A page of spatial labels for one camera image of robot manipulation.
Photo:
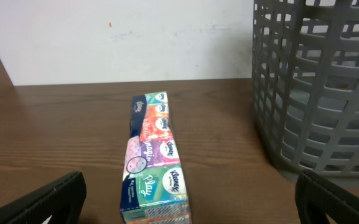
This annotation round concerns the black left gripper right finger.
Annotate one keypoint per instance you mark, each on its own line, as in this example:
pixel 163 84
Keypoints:
pixel 318 199

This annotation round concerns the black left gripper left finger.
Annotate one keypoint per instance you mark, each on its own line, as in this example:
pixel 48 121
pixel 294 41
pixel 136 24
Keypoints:
pixel 60 201

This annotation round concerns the colourful Kleenex tissue multipack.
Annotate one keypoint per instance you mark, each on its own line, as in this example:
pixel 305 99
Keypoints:
pixel 153 188

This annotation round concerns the grey plastic slotted basket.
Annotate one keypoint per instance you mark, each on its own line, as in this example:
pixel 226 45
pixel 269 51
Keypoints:
pixel 305 79

